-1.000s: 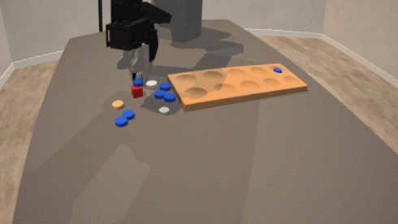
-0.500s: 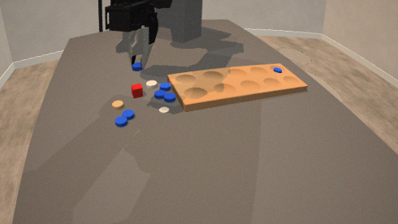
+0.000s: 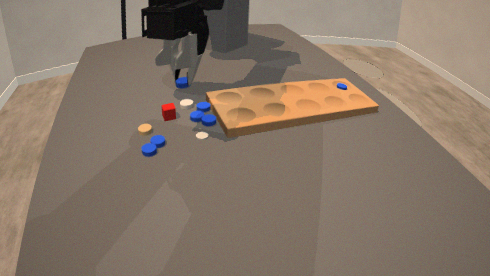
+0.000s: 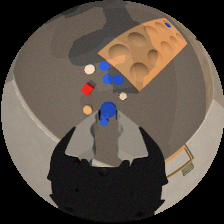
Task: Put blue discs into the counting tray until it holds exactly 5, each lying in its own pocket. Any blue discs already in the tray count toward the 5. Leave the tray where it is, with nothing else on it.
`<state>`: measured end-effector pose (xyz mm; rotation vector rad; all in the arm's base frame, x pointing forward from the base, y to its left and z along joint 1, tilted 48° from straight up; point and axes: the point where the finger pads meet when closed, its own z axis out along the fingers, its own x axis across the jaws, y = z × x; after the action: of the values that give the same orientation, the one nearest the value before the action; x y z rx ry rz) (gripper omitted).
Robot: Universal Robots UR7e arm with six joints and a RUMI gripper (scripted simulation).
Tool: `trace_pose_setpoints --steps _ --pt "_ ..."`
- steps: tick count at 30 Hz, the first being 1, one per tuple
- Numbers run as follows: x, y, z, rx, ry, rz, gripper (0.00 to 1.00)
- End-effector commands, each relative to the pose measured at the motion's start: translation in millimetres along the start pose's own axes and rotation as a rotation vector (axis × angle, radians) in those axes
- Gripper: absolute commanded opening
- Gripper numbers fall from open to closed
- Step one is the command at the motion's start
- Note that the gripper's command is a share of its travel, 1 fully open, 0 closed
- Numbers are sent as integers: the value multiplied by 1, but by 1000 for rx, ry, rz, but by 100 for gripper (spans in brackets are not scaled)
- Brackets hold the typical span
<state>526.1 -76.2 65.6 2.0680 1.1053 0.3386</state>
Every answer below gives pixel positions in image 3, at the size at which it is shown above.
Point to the orange tray with round pockets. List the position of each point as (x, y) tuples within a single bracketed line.
[(254, 114)]

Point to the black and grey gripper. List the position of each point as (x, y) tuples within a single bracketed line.
[(171, 25)]

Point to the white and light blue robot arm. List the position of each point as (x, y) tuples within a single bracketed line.
[(212, 4)]

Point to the blue disc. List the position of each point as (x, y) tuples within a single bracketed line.
[(158, 140), (208, 120), (149, 149), (182, 82), (196, 116), (203, 106), (341, 86)]

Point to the red block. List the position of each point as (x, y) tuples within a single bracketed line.
[(168, 112)]

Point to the orange disc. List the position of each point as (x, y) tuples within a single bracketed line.
[(145, 129)]

